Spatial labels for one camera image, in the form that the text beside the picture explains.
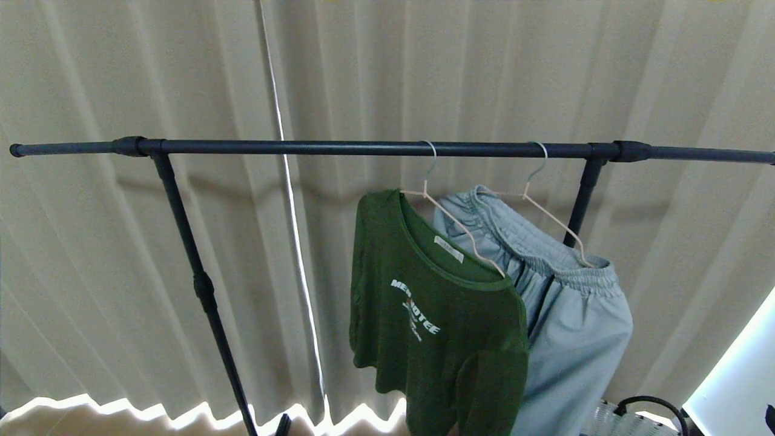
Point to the black clothes rack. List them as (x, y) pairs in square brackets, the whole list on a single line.
[(363, 148)]

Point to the white laundry basket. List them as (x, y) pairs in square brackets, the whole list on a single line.
[(605, 419)]

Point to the pink clothes hanger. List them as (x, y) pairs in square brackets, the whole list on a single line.
[(557, 224), (460, 227)]

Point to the green long-sleeved shirt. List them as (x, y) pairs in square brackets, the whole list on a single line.
[(436, 339)]

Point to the pale grey garment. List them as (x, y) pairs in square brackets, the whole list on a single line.
[(575, 345)]

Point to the beige curtain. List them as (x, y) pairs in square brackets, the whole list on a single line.
[(121, 272)]

